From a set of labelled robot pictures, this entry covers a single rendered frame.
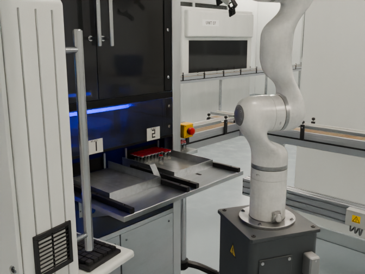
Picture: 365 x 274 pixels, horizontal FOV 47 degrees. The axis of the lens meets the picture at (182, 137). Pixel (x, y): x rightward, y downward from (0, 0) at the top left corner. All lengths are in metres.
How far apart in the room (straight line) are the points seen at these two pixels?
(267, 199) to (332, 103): 1.81
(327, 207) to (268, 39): 1.50
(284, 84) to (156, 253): 1.22
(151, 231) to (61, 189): 1.12
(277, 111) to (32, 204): 0.76
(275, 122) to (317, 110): 1.85
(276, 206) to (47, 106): 0.79
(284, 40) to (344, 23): 1.78
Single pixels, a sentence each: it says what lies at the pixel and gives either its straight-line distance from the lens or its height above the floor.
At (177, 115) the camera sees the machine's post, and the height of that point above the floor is 1.09.
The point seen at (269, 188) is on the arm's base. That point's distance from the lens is 1.40.
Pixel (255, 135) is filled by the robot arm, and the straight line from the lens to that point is 1.32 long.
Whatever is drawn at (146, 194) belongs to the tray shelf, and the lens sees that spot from 1.63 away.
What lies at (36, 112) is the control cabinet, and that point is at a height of 1.30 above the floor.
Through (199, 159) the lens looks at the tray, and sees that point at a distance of 2.01.
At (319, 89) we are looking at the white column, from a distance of 3.16.
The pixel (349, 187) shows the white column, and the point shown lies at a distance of 3.20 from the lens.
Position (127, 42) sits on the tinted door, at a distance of 1.88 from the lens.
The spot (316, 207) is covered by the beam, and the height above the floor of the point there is 0.49.
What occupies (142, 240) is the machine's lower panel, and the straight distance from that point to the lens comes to 2.13.
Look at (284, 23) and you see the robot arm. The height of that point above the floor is 1.50.
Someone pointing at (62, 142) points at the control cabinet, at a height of 1.21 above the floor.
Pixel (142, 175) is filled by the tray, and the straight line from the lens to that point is 1.80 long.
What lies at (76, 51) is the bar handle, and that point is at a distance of 1.10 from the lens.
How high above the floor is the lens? 1.45
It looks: 13 degrees down
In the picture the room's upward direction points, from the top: straight up
